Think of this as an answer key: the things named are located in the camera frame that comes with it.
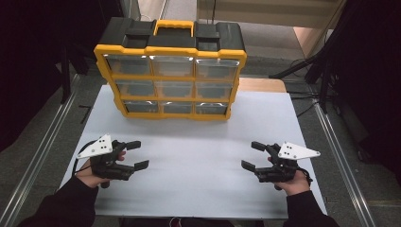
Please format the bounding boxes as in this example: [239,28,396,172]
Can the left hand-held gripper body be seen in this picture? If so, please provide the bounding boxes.
[76,133,135,182]

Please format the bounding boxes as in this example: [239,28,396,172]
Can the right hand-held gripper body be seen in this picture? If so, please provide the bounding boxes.
[254,141,322,184]

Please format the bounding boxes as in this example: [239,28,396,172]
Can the clear plastic screw drawer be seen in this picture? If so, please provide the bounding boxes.
[154,79,194,98]

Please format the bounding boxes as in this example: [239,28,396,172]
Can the yellow black organizer cabinet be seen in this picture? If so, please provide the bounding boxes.
[93,17,248,122]

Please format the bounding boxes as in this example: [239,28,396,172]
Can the person's right hand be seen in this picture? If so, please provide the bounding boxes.
[267,156,311,197]

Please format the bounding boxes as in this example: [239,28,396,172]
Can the person's left hand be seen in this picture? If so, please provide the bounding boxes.
[75,150,127,189]

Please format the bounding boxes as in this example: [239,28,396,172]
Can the white table cover sheet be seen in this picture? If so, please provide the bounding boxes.
[55,84,329,220]

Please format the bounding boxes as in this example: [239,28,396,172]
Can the person's lap dark clothing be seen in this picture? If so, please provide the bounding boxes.
[119,217,266,227]

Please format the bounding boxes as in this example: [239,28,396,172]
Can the grid of clear plastic drawers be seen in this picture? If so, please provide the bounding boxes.
[103,54,240,116]

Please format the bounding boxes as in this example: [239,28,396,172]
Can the black metal stand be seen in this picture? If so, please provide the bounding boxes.
[59,46,90,105]
[269,0,349,114]

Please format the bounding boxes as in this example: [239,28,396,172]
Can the black curtain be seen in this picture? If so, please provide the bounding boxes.
[0,0,125,153]
[327,0,401,187]

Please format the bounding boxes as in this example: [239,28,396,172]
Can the beige cabinet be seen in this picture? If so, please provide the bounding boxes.
[197,0,348,29]

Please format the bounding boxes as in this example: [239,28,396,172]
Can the right hand-held gripper black cable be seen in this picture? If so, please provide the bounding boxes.
[297,168,314,187]

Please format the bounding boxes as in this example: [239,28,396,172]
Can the hand-held gripper black cable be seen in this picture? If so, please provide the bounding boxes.
[297,168,314,187]
[72,141,96,178]

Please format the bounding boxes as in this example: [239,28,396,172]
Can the left hand-held gripper black cable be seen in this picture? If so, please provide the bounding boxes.
[72,141,96,178]

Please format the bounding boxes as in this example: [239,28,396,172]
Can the black floor cables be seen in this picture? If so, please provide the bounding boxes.
[287,89,320,118]

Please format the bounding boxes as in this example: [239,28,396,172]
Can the aluminium floor rail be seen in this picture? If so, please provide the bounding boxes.
[313,102,377,227]
[0,74,81,227]

